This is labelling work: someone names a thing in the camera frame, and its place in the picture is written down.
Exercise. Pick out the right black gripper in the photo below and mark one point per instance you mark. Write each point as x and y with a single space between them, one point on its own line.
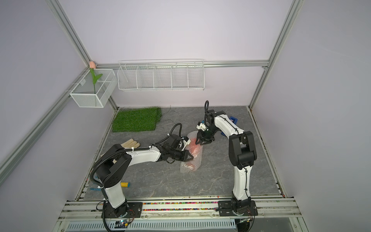
202 138

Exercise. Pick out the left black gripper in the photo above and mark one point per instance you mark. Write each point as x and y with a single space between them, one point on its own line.
185 153

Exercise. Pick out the red plastic wine glass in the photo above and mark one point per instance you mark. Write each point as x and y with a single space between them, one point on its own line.
197 152

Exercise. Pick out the clear bubble wrap sheet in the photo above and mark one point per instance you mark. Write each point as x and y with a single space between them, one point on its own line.
182 165

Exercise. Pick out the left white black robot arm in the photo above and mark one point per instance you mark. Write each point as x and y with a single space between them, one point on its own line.
108 170

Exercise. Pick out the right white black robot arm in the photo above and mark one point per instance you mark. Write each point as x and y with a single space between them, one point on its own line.
242 155

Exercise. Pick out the blue tape dispenser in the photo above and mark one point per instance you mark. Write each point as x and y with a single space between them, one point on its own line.
233 120

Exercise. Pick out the green artificial grass mat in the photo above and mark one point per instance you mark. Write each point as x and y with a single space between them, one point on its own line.
137 120

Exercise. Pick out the blue yellow garden rake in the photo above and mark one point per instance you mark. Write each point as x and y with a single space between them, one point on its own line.
123 185

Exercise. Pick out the small white mesh basket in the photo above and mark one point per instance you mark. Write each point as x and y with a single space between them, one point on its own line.
83 92

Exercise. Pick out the pink artificial tulip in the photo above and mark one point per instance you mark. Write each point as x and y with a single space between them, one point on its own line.
95 77

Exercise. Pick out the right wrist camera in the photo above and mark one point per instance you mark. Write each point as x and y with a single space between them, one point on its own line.
201 126

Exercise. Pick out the long white wire basket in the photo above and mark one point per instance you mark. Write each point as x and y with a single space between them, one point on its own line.
177 74

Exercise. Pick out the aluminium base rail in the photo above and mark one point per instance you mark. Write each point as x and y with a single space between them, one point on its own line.
182 214

